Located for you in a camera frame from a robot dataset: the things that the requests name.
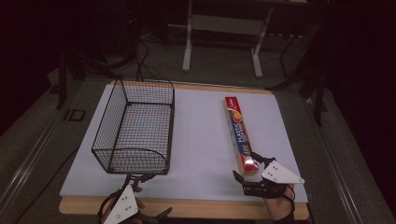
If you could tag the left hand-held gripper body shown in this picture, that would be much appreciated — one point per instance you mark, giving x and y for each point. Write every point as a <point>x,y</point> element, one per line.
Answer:
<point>123,205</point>

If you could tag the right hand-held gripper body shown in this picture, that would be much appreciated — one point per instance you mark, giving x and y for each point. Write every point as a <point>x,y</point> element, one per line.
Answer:
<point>278,175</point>

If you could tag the long plastic wrap box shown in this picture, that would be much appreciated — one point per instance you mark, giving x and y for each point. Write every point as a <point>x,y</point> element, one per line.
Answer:
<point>238,130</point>

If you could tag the person's left hand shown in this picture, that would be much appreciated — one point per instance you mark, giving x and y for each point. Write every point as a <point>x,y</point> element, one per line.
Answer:
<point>140,203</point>

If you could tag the person's right hand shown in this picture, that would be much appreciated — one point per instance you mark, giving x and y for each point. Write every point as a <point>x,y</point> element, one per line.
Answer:
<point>278,207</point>

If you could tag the white table mat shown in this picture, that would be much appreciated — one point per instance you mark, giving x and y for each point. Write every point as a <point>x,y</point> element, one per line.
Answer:
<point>199,133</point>

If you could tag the black tripod stand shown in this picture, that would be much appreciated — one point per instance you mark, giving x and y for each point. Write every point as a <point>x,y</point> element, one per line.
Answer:
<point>74,65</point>
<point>314,77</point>

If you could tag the metal floor rail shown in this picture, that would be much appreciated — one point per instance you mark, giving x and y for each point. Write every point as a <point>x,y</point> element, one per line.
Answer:
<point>28,165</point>
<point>336,161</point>

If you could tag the white metal desk frame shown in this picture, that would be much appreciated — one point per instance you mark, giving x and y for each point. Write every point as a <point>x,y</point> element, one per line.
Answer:
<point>224,25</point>

